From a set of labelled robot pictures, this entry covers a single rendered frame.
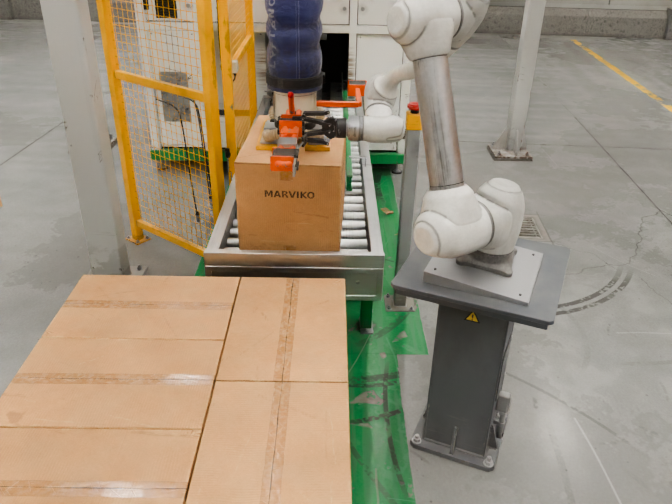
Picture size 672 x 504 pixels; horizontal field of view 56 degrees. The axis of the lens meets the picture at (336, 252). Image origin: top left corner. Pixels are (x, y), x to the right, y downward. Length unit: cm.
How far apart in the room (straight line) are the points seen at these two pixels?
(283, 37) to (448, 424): 155
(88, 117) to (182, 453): 185
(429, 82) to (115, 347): 126
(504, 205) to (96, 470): 134
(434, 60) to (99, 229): 207
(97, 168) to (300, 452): 196
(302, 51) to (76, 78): 113
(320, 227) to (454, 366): 73
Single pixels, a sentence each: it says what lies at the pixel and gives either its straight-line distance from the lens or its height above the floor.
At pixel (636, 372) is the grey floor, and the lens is 315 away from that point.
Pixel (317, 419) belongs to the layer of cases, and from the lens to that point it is 181.
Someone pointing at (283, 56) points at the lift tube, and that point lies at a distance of 249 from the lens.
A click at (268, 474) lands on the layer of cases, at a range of 168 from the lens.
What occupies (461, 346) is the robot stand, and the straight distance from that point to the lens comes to 222.
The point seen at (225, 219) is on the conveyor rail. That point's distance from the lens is 277.
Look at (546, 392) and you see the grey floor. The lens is 289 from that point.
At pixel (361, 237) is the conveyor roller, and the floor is 53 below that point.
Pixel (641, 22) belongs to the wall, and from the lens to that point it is 1171.
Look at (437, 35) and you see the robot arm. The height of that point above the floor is 148.
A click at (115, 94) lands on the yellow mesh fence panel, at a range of 366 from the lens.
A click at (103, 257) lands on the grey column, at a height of 18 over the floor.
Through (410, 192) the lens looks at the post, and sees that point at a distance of 296.
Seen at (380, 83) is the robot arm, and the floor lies 122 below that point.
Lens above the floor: 180
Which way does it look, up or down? 29 degrees down
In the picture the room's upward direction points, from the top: 1 degrees clockwise
